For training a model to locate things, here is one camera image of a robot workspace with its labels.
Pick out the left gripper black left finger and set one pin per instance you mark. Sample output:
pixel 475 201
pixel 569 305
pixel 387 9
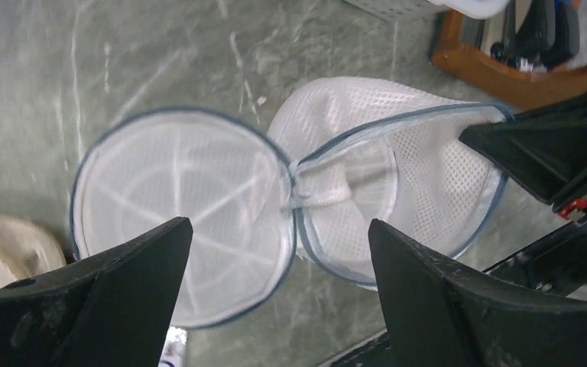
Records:
pixel 110 309

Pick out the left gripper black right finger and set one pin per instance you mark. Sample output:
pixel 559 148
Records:
pixel 441 312

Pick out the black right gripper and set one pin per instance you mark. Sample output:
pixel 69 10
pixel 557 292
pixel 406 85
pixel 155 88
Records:
pixel 545 152

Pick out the white mesh laundry bag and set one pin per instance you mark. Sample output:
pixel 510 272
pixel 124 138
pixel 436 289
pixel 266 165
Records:
pixel 340 152

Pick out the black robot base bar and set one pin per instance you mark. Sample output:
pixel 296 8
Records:
pixel 375 351

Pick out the white plastic laundry basket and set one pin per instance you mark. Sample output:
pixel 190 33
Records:
pixel 395 10

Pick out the orange wooden rack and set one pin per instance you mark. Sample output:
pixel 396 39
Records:
pixel 516 88

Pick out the beige round pad stack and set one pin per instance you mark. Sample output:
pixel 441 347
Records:
pixel 26 250

